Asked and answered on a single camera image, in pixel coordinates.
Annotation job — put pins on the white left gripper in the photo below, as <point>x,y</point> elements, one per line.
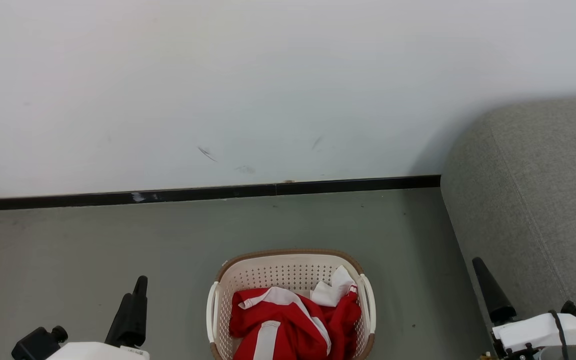
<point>98,351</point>

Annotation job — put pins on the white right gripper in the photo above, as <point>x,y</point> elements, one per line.
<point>528,332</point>

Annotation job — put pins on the red garment with white stripes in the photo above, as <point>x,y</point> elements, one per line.
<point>288,325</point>

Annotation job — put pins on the grey fabric sofa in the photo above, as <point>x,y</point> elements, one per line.
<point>543,200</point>

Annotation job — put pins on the black baseboard strip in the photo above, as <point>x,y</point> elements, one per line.
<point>168,195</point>

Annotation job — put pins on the cream perforated laundry basket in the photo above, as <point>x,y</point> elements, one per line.
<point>278,272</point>

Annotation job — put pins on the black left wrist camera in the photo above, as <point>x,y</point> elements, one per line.
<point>38,345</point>

